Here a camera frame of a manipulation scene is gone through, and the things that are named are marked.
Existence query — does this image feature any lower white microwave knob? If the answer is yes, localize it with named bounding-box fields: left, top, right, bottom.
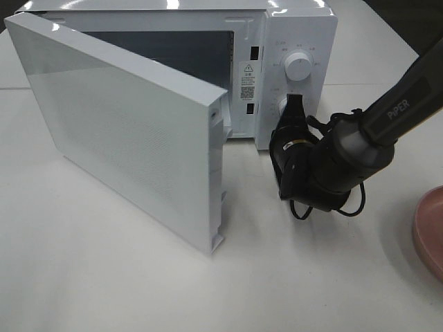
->
left=278, top=96, right=287, bottom=116

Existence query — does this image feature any white warning label sticker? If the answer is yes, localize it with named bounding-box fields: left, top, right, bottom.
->
left=239, top=61, right=259, bottom=102

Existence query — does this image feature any white microwave knob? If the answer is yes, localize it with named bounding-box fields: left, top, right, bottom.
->
left=284, top=50, right=313, bottom=82
left=278, top=96, right=287, bottom=116

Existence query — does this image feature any white microwave oven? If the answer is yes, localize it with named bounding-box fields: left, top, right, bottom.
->
left=14, top=1, right=337, bottom=150

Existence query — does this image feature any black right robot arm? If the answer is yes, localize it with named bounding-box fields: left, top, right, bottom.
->
left=269, top=40, right=442, bottom=220

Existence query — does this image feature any pink round plate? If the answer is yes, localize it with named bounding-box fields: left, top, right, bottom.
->
left=412, top=186, right=442, bottom=283

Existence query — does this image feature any upper white microwave knob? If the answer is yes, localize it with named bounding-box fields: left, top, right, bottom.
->
left=284, top=50, right=313, bottom=82

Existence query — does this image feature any white microwave door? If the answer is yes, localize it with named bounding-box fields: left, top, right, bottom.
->
left=5, top=13, right=227, bottom=254

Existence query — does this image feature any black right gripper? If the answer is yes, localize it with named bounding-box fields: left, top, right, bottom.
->
left=269, top=94, right=350, bottom=212

